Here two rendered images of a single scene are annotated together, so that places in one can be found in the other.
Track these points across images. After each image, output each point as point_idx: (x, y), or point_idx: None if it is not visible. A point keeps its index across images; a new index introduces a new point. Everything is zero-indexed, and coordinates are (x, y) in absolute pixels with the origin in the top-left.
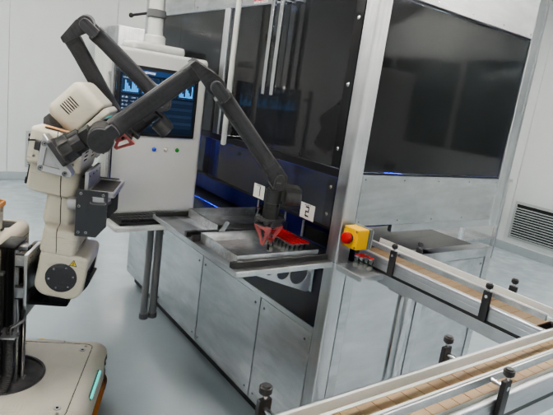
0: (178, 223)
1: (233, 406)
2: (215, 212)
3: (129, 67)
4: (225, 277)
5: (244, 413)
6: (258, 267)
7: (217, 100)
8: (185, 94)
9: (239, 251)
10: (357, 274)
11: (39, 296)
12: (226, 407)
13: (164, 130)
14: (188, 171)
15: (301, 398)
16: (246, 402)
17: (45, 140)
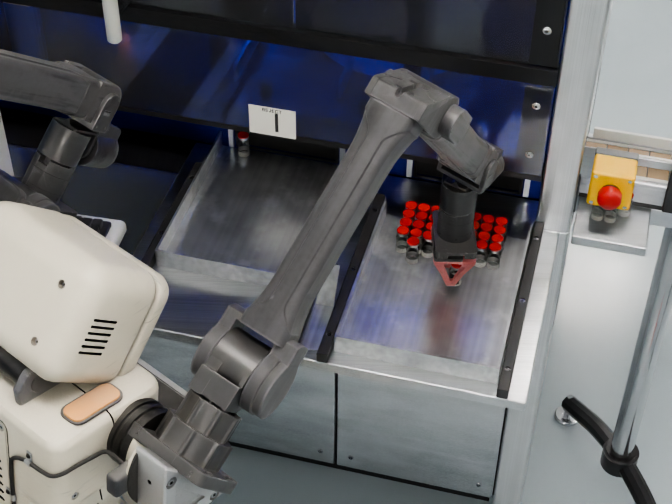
0: (196, 314)
1: (301, 489)
2: (183, 210)
3: (28, 84)
4: None
5: (333, 488)
6: (520, 354)
7: (454, 143)
8: None
9: (428, 329)
10: (632, 244)
11: None
12: (294, 499)
13: (111, 153)
14: None
15: (500, 436)
16: (309, 463)
17: (172, 475)
